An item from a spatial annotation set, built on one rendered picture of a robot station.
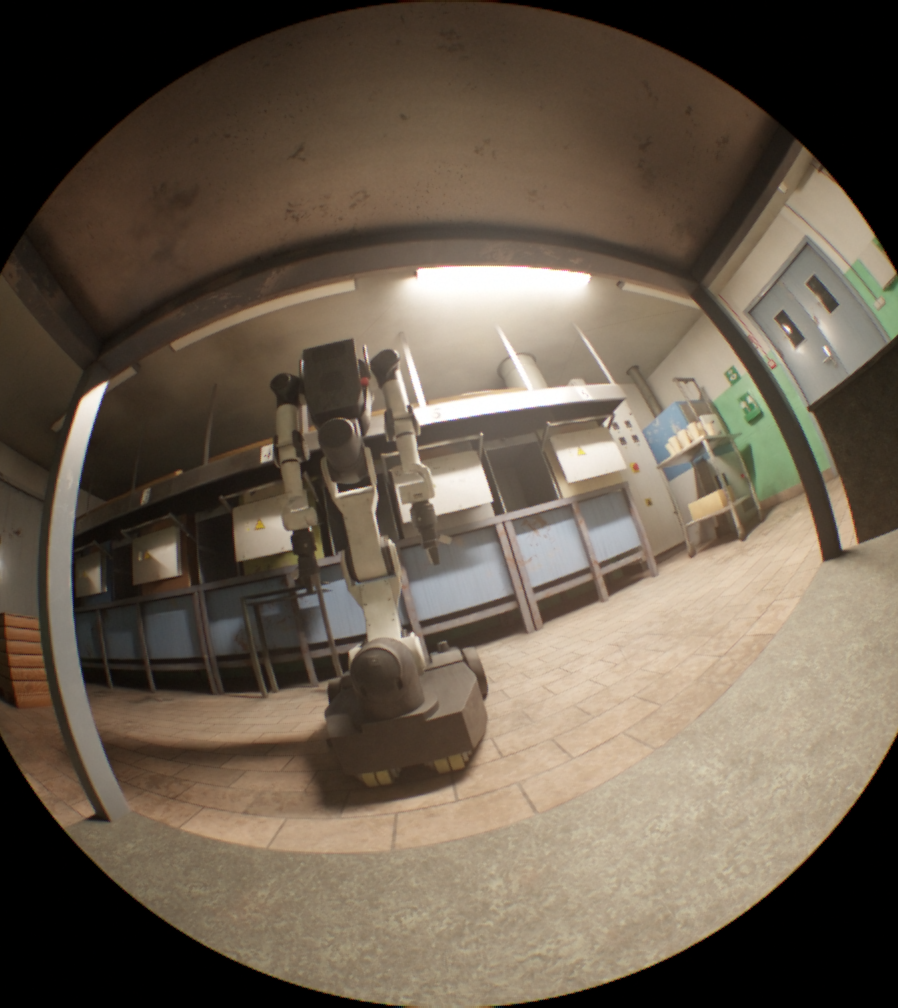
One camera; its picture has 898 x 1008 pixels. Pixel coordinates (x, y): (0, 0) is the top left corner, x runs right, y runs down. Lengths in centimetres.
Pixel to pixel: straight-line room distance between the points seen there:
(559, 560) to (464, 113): 234
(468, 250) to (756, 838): 60
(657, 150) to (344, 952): 82
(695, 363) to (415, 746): 479
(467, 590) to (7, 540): 495
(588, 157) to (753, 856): 65
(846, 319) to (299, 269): 421
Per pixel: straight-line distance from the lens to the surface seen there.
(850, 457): 87
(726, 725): 34
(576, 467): 244
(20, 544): 475
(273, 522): 223
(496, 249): 46
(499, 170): 47
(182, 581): 282
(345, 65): 43
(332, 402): 109
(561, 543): 239
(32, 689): 293
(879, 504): 89
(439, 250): 44
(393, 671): 67
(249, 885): 32
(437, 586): 212
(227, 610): 258
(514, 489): 298
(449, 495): 206
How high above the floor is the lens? 42
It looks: 16 degrees up
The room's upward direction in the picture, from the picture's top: 16 degrees counter-clockwise
